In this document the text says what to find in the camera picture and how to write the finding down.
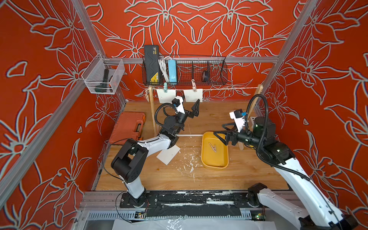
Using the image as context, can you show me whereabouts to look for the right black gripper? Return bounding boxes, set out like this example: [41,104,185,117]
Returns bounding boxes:
[214,123,265,150]

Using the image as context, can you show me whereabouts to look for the white postcard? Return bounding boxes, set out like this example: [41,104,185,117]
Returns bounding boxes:
[157,145,180,165]
[156,89,176,104]
[183,89,203,103]

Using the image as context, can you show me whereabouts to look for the green clothespin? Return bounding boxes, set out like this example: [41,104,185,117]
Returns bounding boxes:
[163,82,168,93]

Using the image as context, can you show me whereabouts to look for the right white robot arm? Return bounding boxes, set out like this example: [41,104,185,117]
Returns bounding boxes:
[214,117,358,230]

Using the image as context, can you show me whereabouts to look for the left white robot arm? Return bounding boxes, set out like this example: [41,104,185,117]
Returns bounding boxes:
[111,96,201,203]

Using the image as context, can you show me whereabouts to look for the yellow plastic tray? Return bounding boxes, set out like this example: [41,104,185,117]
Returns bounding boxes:
[201,132,229,170]

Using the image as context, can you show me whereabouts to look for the white base rod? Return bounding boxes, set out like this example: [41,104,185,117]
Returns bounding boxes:
[177,134,203,137]

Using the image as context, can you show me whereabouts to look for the dark round object in basket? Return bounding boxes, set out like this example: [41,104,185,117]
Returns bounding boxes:
[202,71,210,82]

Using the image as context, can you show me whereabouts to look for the light blue power strip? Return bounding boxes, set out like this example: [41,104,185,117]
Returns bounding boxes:
[168,59,177,85]

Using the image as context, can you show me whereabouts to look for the orange tool case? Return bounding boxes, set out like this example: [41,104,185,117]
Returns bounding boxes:
[109,112,146,145]

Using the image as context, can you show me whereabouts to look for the black yellow box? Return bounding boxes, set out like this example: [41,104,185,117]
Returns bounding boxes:
[144,45,160,85]

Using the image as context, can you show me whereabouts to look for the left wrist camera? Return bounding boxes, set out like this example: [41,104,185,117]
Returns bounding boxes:
[172,96,185,114]

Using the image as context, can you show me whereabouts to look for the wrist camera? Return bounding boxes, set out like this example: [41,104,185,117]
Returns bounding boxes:
[172,96,185,114]
[229,109,247,133]

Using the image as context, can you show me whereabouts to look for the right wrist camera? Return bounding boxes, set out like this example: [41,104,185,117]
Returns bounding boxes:
[229,109,247,133]

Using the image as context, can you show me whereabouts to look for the right wooden post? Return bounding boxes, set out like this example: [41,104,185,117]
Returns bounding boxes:
[238,84,263,150]

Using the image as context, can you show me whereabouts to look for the wooden post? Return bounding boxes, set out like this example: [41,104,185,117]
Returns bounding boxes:
[238,84,263,150]
[149,86,158,136]

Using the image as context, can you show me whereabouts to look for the black wire basket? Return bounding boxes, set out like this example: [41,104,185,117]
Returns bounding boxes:
[142,55,229,86]

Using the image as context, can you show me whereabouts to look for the left black corrugated cable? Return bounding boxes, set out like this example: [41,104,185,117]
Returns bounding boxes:
[154,103,176,127]

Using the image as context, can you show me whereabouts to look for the black corrugated cable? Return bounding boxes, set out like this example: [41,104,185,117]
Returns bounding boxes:
[154,103,176,127]
[246,94,312,182]

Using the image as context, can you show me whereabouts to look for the left wooden post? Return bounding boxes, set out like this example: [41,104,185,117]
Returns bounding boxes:
[149,86,158,136]

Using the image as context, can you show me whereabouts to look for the twine string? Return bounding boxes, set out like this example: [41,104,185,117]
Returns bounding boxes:
[146,87,261,93]

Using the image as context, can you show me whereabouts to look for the right black corrugated cable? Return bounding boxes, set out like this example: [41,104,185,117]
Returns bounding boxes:
[246,94,312,182]

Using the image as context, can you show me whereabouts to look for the white coiled cable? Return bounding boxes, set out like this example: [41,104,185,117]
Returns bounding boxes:
[158,57,173,83]

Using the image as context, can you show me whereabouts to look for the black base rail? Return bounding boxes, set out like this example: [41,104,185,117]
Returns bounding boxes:
[116,190,266,221]

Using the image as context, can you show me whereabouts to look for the green handled tool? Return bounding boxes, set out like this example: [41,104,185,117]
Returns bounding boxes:
[95,69,109,93]

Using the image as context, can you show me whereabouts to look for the clear plastic wall bin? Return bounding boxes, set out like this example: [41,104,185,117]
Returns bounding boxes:
[81,54,125,95]

